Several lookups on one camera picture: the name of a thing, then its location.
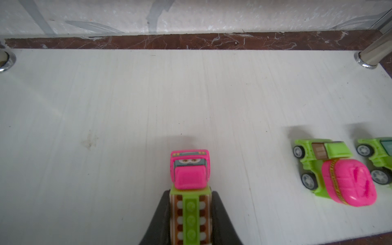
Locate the pink green toy car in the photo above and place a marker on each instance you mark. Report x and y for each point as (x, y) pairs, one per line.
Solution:
(190, 198)

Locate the white two-tier shelf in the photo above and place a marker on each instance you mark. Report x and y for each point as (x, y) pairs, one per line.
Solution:
(88, 124)

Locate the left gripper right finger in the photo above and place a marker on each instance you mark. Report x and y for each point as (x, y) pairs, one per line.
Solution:
(223, 231)

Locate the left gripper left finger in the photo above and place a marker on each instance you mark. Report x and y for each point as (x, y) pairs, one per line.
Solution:
(158, 232)

